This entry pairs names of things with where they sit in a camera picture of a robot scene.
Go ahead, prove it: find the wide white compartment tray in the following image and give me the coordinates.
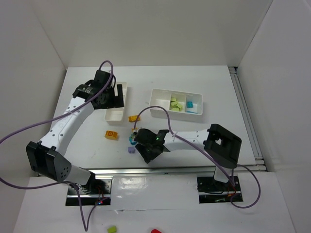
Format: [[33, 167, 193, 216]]
[[150, 89, 203, 122]]

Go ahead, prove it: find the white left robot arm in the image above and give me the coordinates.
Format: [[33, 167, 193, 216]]
[[26, 69, 124, 193]]

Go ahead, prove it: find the lime two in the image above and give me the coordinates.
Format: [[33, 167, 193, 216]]
[[176, 103, 184, 112]]

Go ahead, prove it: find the lime brick on foreground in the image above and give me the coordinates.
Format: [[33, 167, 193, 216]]
[[107, 226, 117, 233]]

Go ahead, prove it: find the red object at edge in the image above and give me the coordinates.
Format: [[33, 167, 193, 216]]
[[151, 229, 162, 233]]

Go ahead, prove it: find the teal printed oval brick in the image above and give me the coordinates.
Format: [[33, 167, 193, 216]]
[[129, 134, 137, 145]]

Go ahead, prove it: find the aluminium rail right side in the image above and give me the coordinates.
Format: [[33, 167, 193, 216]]
[[228, 67, 267, 170]]

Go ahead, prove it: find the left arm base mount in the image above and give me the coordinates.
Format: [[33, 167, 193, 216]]
[[65, 176, 112, 206]]

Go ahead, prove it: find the narrow white compartment tray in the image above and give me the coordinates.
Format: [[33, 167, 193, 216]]
[[104, 81, 129, 126]]

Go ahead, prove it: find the orange curved brick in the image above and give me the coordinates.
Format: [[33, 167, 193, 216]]
[[104, 131, 119, 140]]

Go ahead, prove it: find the pale lime square brick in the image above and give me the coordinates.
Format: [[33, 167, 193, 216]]
[[170, 101, 178, 110]]

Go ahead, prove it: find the orange two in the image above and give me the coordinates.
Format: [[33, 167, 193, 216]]
[[128, 115, 140, 122]]

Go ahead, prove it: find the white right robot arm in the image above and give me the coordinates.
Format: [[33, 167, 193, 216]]
[[134, 124, 242, 184]]

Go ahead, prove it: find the aluminium rail front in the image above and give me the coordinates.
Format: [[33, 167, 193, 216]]
[[37, 165, 267, 177]]

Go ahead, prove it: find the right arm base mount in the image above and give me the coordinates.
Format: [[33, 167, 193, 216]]
[[197, 176, 243, 204]]

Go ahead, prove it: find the small teal brick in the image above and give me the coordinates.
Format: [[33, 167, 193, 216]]
[[187, 101, 193, 108]]

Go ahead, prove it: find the purple curved brick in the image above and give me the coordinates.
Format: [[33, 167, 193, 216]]
[[128, 147, 136, 154]]

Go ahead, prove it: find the aluminium rail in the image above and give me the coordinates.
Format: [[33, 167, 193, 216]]
[[37, 165, 267, 177], [228, 67, 267, 170]]

